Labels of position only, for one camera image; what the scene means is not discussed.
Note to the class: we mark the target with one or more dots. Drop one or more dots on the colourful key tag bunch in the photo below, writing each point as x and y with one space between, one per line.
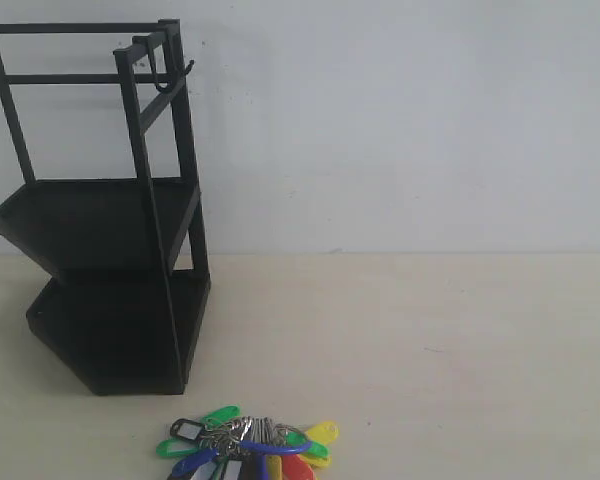
226 444

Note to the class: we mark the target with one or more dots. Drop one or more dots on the black metal two-tier rack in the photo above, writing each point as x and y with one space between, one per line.
127 258

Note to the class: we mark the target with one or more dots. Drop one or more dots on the black S hook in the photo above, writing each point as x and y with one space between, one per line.
150 43

